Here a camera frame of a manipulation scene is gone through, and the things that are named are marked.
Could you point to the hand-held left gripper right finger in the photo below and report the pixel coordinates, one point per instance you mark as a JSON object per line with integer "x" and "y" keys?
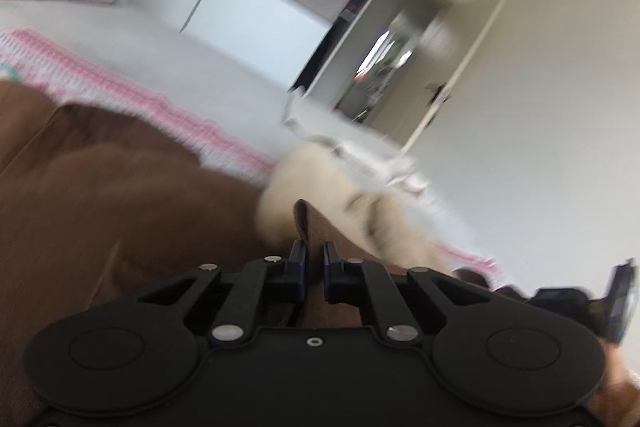
{"x": 327, "y": 271}

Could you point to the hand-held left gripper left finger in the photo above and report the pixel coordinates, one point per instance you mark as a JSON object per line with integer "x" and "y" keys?
{"x": 300, "y": 268}

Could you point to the brown fleece-lined garment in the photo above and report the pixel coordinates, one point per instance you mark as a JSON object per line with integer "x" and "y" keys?
{"x": 100, "y": 207}

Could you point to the cream fleece garment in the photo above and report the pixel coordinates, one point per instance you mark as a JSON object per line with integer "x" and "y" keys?
{"x": 300, "y": 187}

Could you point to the white crumpled cloth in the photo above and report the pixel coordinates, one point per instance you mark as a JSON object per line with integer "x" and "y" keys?
{"x": 360, "y": 152}

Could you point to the white room door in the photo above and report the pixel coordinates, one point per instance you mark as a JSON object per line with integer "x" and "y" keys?
{"x": 450, "y": 87}

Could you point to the pink green patterned blanket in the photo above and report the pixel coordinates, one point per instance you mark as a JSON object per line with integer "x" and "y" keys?
{"x": 100, "y": 79}

